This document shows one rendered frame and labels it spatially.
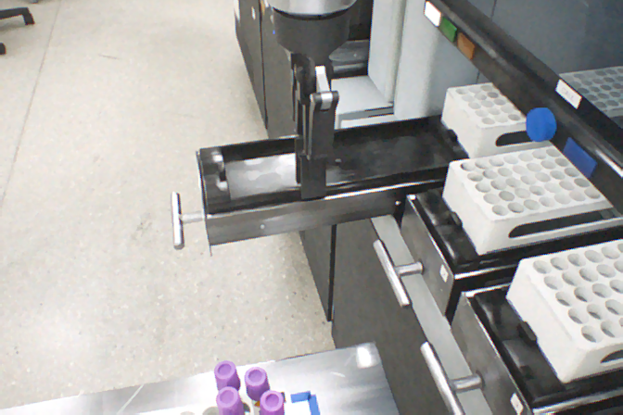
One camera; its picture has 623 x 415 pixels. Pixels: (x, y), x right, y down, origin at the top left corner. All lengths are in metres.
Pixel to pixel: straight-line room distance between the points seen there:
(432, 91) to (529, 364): 0.42
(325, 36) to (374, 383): 0.31
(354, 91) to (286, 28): 0.49
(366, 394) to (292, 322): 1.04
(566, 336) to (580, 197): 0.19
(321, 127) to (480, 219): 0.19
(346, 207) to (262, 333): 0.87
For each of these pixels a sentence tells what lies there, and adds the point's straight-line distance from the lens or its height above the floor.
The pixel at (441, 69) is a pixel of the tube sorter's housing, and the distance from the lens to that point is 0.78.
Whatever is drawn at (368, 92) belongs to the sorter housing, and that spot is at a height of 0.73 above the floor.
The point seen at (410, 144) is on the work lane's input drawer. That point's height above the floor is 0.80.
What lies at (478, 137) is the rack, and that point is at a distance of 0.71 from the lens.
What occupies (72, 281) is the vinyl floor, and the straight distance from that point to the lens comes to 1.74.
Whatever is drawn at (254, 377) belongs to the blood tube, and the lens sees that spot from 0.36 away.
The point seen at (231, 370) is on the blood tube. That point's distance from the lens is 0.36.
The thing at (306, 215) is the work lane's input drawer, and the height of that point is 0.78.
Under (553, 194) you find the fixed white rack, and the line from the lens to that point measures 0.63.
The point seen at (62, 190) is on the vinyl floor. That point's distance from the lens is 2.06.
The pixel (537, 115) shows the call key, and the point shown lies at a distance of 0.50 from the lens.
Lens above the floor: 1.25
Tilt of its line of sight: 41 degrees down
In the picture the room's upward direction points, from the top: straight up
